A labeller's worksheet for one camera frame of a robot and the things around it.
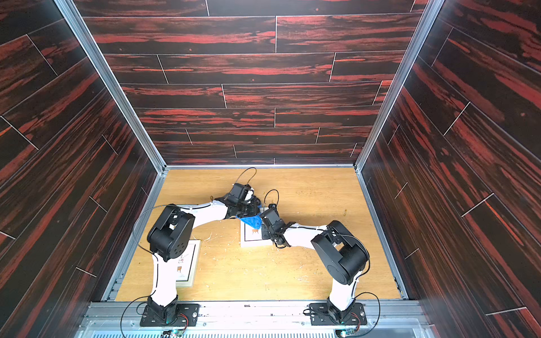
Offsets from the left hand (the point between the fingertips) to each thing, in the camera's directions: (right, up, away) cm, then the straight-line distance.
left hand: (261, 210), depth 100 cm
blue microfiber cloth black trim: (-3, -5, -6) cm, 8 cm away
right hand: (+5, -7, -3) cm, 9 cm away
